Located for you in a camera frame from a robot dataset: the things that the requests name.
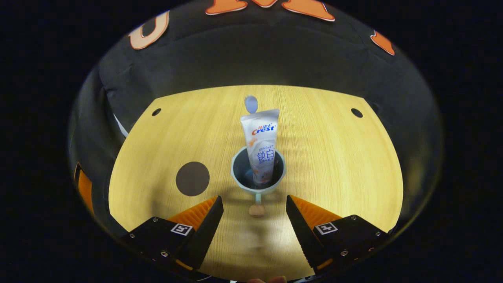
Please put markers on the white toothbrush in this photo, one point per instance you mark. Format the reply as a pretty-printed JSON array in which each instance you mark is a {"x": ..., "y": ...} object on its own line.
[{"x": 251, "y": 104}]

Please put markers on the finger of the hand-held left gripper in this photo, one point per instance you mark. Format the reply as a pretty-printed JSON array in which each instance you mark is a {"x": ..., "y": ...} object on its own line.
[{"x": 84, "y": 190}]

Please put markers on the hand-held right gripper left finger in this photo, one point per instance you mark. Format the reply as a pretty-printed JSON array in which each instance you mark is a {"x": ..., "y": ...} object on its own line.
[{"x": 206, "y": 232}]

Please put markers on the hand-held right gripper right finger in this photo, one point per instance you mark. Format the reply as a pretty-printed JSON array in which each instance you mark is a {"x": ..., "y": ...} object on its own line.
[{"x": 302, "y": 232}]

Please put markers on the wooden desktop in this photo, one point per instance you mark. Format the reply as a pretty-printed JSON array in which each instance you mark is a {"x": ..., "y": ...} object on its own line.
[{"x": 334, "y": 165}]

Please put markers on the dark brown round coaster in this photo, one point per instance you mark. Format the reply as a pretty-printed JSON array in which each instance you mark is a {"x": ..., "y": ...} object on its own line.
[{"x": 192, "y": 179}]

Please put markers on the white toothpaste tube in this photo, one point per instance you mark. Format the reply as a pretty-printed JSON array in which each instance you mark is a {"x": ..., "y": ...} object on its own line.
[{"x": 261, "y": 141}]

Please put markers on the black backdrop cloth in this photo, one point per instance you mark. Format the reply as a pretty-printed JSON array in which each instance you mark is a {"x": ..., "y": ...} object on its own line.
[{"x": 255, "y": 55}]

